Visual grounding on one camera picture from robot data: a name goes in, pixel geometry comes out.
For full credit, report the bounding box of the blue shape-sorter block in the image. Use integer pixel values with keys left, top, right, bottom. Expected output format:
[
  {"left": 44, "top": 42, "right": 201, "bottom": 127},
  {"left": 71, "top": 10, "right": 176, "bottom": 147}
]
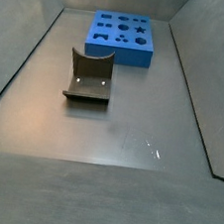
[{"left": 84, "top": 10, "right": 154, "bottom": 68}]

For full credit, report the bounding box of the black curved holder stand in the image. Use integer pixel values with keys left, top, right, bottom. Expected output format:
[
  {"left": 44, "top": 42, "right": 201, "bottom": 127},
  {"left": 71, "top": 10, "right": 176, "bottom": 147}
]
[{"left": 63, "top": 48, "right": 114, "bottom": 101}]

